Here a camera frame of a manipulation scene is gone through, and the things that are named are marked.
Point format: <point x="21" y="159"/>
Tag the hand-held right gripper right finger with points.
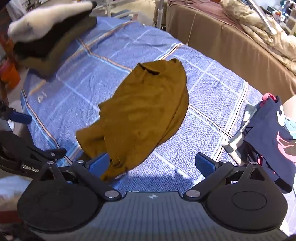
<point x="204" y="163"/>

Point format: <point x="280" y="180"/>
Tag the folded black garment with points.
<point x="46" y="44"/>

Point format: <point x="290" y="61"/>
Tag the stack of folded clothes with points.
<point x="60" y="55"/>

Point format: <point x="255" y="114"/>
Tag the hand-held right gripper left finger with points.
<point x="100" y="163"/>

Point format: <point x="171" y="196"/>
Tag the folded white fleece garment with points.
<point x="44" y="20"/>

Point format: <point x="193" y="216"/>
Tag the grey white checked cloth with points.
<point x="245" y="118"/>

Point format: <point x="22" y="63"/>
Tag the navy garment with pink print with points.
<point x="263" y="129"/>

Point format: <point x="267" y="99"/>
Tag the orange container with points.
<point x="9" y="74"/>

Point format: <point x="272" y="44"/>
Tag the mustard brown knit sweater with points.
<point x="143" y="111"/>

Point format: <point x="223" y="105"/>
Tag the beige quilt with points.
<point x="261" y="34"/>

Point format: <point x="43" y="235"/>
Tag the white metal stand pole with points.
<point x="159" y="12"/>

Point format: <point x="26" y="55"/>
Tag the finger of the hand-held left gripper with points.
<point x="20" y="117"/>
<point x="52" y="153"/>

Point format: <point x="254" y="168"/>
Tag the blue plaid bed sheet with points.
<point x="111" y="51"/>

